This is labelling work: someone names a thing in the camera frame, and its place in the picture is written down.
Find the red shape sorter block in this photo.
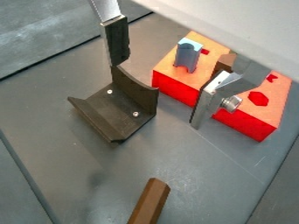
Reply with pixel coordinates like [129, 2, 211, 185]
[151, 30, 294, 143]

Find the blue arch shaped peg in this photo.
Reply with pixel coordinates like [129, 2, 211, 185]
[174, 38, 203, 74]

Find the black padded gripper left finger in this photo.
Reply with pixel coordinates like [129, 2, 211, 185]
[88, 0, 129, 67]

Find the brown hexagon prism peg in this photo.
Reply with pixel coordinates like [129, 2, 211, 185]
[127, 178, 171, 224]

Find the black curved holder stand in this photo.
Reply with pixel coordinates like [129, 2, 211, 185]
[68, 66, 159, 143]

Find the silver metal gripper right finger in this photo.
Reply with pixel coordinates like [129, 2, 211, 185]
[190, 54, 271, 129]

